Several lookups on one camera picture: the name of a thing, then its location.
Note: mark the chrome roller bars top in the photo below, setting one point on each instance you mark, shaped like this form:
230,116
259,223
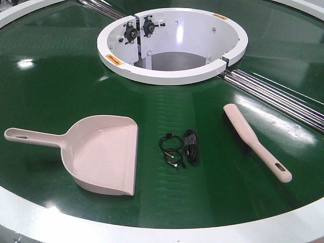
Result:
103,7

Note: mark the beige hand brush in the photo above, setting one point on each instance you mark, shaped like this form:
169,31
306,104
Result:
247,135

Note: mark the beige plastic dustpan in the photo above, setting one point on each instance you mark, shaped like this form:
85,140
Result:
99,152

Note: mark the black bearing mount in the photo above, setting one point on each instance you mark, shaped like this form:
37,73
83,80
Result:
149,26
130,33

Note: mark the white far outer rim left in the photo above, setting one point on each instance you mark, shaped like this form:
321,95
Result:
18,11

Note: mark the white outer conveyor rim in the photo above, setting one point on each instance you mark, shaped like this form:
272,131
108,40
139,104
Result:
27,222

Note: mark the white far outer rim right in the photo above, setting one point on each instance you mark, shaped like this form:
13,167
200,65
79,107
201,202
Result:
311,7

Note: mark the black bearing mount left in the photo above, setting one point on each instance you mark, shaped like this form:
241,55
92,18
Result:
130,33

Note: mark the black bearing mount right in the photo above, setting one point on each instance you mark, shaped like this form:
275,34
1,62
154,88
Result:
149,26

